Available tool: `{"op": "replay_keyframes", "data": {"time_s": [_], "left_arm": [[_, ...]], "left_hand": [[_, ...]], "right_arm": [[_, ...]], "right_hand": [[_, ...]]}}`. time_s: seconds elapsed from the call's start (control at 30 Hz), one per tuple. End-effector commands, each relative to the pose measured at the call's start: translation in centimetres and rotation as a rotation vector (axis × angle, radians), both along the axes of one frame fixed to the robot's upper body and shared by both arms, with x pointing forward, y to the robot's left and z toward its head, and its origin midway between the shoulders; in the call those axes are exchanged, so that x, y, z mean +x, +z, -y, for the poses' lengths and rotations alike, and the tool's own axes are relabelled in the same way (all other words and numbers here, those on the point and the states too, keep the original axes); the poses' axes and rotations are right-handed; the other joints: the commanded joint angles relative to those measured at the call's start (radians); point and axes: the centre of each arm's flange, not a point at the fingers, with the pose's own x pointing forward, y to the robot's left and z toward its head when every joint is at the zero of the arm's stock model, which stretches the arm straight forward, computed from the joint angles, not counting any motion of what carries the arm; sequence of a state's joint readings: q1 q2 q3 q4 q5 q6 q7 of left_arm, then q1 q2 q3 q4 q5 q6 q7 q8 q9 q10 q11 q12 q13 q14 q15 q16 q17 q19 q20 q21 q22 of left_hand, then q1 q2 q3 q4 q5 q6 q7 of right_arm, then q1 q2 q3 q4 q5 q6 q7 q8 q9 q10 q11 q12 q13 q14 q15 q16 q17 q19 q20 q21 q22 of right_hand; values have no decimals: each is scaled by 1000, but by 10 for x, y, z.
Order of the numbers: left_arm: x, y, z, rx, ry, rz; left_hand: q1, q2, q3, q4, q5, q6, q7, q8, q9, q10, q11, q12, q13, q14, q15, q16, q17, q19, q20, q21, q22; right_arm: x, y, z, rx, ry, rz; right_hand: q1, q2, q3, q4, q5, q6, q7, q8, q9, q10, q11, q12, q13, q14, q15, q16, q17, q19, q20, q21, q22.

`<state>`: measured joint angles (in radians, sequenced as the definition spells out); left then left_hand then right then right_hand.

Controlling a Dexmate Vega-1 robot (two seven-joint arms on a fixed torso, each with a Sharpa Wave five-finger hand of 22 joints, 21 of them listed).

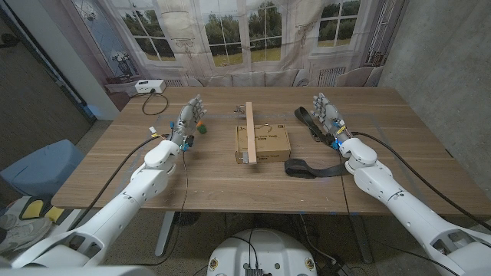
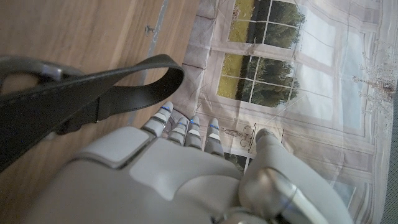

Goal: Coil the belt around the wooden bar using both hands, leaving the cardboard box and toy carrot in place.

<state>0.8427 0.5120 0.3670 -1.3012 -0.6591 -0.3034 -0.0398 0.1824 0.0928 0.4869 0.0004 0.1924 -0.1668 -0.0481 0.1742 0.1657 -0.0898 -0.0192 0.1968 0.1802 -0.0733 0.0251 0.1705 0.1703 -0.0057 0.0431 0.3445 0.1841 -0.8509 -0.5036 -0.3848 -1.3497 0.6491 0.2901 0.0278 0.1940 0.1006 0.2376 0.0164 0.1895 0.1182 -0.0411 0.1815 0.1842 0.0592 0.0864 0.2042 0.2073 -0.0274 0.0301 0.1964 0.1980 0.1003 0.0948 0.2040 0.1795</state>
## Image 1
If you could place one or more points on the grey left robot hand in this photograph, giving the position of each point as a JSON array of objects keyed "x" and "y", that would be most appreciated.
[{"x": 186, "y": 126}]

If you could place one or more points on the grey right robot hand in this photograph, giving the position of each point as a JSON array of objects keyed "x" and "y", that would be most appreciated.
[{"x": 330, "y": 117}]

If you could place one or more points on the black belt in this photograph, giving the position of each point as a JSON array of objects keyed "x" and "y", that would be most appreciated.
[{"x": 299, "y": 168}]

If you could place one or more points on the wooden bar with metal clips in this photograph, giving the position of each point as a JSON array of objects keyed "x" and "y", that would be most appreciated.
[{"x": 251, "y": 134}]

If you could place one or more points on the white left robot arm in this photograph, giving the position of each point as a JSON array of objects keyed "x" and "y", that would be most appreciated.
[{"x": 145, "y": 188}]

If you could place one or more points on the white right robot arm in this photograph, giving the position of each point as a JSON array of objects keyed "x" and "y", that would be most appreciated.
[{"x": 387, "y": 191}]

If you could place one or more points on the orange green toy carrot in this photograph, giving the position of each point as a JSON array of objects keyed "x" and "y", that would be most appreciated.
[{"x": 202, "y": 128}]

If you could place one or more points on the brown cardboard box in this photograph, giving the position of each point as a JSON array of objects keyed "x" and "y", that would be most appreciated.
[{"x": 272, "y": 143}]

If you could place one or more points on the white power strip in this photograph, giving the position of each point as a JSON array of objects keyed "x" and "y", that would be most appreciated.
[{"x": 149, "y": 86}]

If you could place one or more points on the black round floor fan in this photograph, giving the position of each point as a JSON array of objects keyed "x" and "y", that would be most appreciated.
[{"x": 186, "y": 218}]

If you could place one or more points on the printed window backdrop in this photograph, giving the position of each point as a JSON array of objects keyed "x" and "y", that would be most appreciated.
[{"x": 184, "y": 30}]

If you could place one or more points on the white table leg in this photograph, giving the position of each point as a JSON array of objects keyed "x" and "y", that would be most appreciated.
[
  {"x": 165, "y": 234},
  {"x": 362, "y": 241}
]

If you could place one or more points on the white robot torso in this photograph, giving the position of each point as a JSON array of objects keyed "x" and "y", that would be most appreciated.
[{"x": 261, "y": 249}]

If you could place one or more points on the blue chair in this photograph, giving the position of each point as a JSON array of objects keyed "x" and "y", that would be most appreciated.
[{"x": 42, "y": 165}]

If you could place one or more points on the black power adapter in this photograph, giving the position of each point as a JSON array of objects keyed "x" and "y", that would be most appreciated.
[{"x": 335, "y": 268}]

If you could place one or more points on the yellow black floor item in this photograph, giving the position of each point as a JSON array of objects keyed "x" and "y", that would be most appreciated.
[{"x": 34, "y": 209}]

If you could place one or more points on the grey sneaker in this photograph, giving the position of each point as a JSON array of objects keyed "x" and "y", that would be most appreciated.
[{"x": 23, "y": 234}]

